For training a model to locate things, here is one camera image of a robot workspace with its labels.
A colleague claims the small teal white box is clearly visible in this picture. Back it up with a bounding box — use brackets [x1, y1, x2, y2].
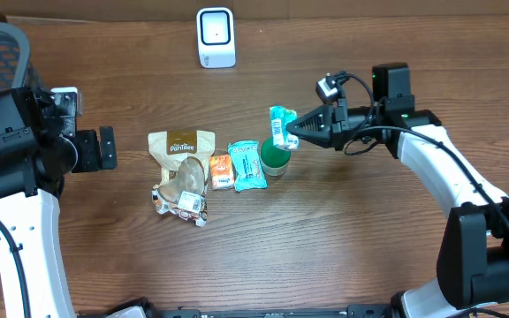
[270, 105, 300, 151]

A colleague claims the green lid jar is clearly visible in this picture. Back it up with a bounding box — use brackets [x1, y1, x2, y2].
[260, 138, 292, 177]

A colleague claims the teal snack packet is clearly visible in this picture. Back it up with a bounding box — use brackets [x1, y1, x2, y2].
[228, 140, 267, 192]

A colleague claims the beige granola bag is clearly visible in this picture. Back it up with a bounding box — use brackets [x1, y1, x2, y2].
[148, 130, 216, 227]

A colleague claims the orange snack packet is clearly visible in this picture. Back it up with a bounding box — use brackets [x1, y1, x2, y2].
[209, 154, 235, 190]

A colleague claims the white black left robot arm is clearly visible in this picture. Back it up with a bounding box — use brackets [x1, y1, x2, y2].
[0, 87, 118, 317]

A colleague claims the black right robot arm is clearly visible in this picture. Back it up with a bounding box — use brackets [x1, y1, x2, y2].
[285, 63, 509, 317]

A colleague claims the white barcode scanner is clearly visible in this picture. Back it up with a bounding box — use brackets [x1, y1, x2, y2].
[196, 7, 236, 69]

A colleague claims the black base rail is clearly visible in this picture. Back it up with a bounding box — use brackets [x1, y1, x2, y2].
[77, 296, 397, 318]

